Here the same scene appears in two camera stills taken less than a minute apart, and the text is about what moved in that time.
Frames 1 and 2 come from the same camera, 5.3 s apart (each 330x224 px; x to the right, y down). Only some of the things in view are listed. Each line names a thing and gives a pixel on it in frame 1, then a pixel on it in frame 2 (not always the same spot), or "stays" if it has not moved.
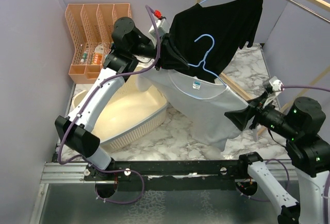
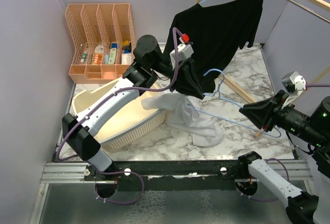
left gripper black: [169, 57] to [186, 82]
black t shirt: [209, 37] stays
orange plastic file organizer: [91, 27] stays
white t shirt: [201, 104] to [182, 117]
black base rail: [173, 175] stays
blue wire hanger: [203, 61] to [224, 96]
